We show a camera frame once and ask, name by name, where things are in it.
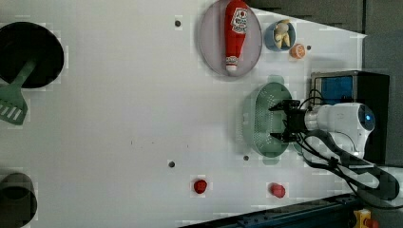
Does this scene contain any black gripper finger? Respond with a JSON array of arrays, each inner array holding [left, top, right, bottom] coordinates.
[[269, 102, 284, 111], [271, 133, 290, 142]]

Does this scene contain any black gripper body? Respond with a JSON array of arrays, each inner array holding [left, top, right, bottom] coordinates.
[[282, 100, 307, 142]]

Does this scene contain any green oval strainer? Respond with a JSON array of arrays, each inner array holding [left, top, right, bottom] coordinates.
[[242, 75, 292, 165]]

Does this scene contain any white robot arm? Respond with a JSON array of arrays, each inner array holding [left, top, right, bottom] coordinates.
[[269, 99, 375, 159]]

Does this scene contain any black box blue screen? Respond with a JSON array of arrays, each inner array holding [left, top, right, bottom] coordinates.
[[311, 70, 390, 164]]

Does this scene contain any large red strawberry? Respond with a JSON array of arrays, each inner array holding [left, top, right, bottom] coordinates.
[[270, 183, 285, 199]]

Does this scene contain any orange half slice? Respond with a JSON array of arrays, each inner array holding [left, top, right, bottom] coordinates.
[[290, 44, 306, 59]]

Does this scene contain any peeled banana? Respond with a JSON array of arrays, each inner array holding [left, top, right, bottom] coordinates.
[[274, 20, 291, 48]]

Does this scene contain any blue bowl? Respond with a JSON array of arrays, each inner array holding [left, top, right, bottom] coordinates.
[[264, 21, 296, 51]]

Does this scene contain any small red strawberry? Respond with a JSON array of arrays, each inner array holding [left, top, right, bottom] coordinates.
[[193, 180, 207, 194]]

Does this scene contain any grey round plate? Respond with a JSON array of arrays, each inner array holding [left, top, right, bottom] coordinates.
[[198, 0, 262, 77]]

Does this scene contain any red ketchup bottle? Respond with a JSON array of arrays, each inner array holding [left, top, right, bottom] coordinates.
[[224, 0, 248, 71]]

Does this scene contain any yellow red emergency button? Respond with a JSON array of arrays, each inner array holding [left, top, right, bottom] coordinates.
[[354, 209, 379, 228]]

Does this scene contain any black round pan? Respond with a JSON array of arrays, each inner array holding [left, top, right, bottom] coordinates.
[[0, 22, 65, 88]]

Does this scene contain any green slotted spatula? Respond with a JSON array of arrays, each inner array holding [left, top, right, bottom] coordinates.
[[0, 60, 36, 125]]

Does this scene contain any dark grey cylinder container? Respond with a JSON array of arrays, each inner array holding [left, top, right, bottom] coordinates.
[[0, 173, 37, 228]]

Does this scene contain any blue metal frame rail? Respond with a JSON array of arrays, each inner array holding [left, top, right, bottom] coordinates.
[[182, 194, 363, 228]]

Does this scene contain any black cable sleeve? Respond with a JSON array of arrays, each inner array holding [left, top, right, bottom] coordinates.
[[300, 129, 401, 201]]

